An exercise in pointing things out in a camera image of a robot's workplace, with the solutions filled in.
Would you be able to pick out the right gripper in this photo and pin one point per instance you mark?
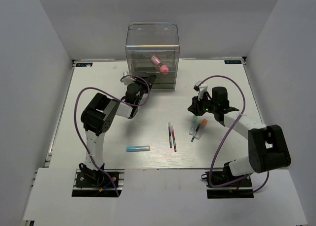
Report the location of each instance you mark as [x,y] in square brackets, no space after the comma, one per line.
[196,107]

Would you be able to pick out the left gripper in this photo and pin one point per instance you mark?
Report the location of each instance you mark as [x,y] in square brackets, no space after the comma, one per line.
[149,79]

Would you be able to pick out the pink capped clip jar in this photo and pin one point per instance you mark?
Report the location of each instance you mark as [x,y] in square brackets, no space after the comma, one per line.
[158,64]

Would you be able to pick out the clear plastic drawer organizer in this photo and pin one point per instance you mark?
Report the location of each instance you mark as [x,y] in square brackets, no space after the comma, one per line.
[153,48]

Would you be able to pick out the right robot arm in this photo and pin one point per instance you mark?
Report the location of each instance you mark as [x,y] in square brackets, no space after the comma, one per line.
[267,147]

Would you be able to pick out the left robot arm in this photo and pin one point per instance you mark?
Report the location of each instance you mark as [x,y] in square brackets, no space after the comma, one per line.
[99,114]

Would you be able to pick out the orange capped highlighter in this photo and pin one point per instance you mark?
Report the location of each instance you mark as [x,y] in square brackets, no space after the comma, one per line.
[202,126]

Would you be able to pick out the green pen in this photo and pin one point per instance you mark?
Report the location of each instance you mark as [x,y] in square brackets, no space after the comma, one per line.
[195,132]

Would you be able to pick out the purple pen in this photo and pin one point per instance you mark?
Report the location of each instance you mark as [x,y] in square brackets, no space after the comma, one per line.
[169,134]

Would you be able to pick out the red pen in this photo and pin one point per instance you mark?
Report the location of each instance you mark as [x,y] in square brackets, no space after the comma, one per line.
[173,138]

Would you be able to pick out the right blue table label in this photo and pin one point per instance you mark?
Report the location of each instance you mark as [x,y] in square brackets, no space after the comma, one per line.
[232,61]

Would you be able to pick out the blue table label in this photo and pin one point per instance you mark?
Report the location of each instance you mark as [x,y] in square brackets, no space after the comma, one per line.
[89,64]
[232,61]

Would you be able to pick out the blue eraser stick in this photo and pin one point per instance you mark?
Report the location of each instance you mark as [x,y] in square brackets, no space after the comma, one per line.
[138,148]

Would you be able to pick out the left blue table label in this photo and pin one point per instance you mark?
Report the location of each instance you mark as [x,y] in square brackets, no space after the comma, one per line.
[89,64]

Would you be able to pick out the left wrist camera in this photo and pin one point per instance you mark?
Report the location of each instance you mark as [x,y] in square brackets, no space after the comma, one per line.
[126,79]

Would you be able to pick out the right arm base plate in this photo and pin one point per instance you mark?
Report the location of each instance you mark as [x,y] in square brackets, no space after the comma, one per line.
[238,190]

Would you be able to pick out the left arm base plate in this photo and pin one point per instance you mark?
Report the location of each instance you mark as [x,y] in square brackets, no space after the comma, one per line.
[103,188]

